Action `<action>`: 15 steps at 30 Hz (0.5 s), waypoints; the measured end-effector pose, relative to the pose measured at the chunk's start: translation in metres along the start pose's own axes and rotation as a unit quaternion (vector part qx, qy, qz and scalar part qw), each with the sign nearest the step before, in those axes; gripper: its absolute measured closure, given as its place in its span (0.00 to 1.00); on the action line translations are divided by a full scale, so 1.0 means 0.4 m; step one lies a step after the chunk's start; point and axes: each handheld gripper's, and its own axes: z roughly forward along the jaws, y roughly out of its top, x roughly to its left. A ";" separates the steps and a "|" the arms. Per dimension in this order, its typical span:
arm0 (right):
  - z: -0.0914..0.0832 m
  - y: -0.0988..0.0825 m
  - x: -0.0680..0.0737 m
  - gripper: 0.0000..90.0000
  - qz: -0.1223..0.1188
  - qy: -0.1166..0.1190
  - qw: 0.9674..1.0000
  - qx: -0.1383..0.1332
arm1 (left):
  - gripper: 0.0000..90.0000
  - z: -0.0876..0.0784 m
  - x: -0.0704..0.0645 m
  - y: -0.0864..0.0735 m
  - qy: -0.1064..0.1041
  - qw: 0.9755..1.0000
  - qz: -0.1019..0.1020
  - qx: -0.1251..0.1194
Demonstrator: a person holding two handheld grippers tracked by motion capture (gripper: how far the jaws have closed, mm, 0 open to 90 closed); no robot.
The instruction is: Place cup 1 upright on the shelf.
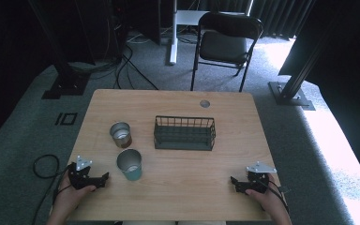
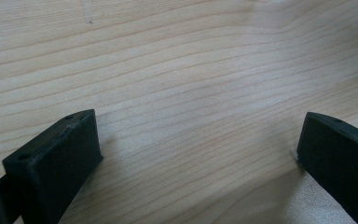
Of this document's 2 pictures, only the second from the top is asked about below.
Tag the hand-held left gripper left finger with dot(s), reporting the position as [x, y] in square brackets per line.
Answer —
[56, 161]

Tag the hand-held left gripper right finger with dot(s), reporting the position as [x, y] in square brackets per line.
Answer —
[341, 161]

